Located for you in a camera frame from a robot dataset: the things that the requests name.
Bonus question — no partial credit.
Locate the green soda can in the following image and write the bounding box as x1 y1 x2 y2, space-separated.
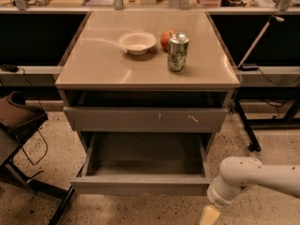
167 32 189 72

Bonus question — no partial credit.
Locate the grey drawer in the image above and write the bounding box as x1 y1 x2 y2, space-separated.
71 132 211 196
64 107 227 133

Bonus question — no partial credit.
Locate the grey drawer cabinet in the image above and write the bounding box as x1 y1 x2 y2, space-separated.
56 9 240 147

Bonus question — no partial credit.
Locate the brown chair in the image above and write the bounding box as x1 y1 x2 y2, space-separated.
0 91 48 144

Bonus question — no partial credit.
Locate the black power adapter left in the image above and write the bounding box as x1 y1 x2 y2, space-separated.
0 64 19 73

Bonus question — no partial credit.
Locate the white bowl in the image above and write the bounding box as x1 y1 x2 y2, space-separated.
118 31 157 55

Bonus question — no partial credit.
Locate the black table leg stand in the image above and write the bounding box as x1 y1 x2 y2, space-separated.
234 99 262 152

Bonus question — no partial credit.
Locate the black power adapter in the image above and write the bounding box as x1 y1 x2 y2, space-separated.
239 64 259 71
0 64 19 73

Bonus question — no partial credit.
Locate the black power adapter right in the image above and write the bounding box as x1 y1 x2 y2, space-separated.
239 64 259 71

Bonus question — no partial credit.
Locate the white rod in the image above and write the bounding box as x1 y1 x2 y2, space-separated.
237 15 284 68

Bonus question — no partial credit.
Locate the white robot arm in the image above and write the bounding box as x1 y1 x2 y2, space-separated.
199 157 300 225

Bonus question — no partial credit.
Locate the red apple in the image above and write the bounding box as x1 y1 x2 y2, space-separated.
160 30 174 51

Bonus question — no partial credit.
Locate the black cable on floor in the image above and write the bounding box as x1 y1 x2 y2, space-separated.
17 68 49 167

